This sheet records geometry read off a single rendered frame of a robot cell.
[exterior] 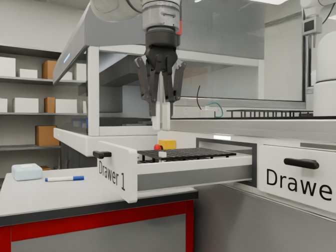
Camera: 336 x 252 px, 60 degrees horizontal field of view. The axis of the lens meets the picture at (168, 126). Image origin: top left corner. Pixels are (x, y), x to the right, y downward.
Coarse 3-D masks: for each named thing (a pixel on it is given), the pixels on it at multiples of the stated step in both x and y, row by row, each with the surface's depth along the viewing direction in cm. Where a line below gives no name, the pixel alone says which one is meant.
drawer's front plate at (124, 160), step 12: (108, 144) 73; (120, 156) 64; (132, 156) 59; (108, 168) 73; (120, 168) 64; (132, 168) 59; (108, 180) 74; (120, 180) 64; (132, 180) 59; (120, 192) 64; (132, 192) 59
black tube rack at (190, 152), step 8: (152, 152) 80; (168, 152) 79; (176, 152) 80; (184, 152) 79; (192, 152) 80; (200, 152) 80; (208, 152) 79; (216, 152) 79; (224, 152) 79; (232, 152) 79; (144, 160) 84; (152, 160) 77; (168, 160) 84; (176, 160) 84
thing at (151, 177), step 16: (192, 160) 68; (208, 160) 70; (224, 160) 72; (240, 160) 74; (144, 176) 62; (160, 176) 64; (176, 176) 66; (192, 176) 68; (208, 176) 69; (224, 176) 72; (240, 176) 74
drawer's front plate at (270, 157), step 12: (264, 156) 69; (276, 156) 66; (288, 156) 63; (300, 156) 60; (312, 156) 57; (324, 156) 55; (264, 168) 69; (276, 168) 66; (288, 168) 63; (300, 168) 60; (324, 168) 55; (264, 180) 69; (288, 180) 63; (312, 180) 57; (324, 180) 55; (276, 192) 66; (288, 192) 63; (300, 192) 60; (312, 204) 58; (324, 204) 55
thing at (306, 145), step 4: (300, 144) 62; (304, 144) 61; (308, 144) 60; (312, 144) 59; (316, 144) 58; (320, 144) 58; (324, 144) 57; (324, 148) 57; (328, 148) 56; (332, 148) 55
